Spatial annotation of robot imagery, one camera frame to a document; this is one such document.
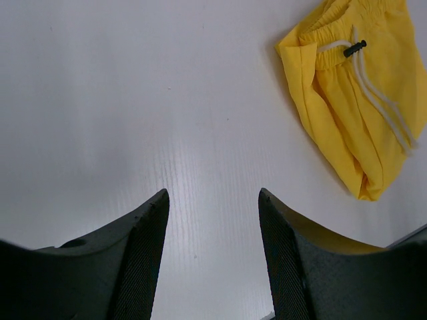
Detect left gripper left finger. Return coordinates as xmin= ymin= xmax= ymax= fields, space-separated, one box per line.
xmin=1 ymin=190 xmax=169 ymax=319

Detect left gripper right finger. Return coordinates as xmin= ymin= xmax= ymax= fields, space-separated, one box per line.
xmin=258 ymin=189 xmax=426 ymax=319

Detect yellow fabric shorts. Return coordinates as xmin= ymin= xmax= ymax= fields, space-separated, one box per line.
xmin=276 ymin=1 xmax=426 ymax=201

